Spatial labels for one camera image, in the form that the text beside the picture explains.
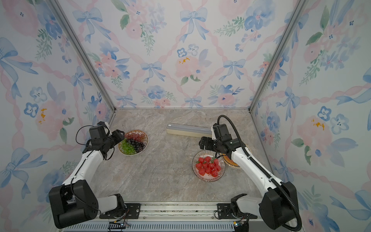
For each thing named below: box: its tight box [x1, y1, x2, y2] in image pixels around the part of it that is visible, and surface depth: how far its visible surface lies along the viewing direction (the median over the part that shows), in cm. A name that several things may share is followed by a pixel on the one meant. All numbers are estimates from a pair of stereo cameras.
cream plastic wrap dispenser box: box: [166, 123, 213, 138], surface depth 106 cm
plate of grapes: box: [117, 130, 150, 157], surface depth 97 cm
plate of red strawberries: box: [191, 149, 226, 183], surface depth 87 cm
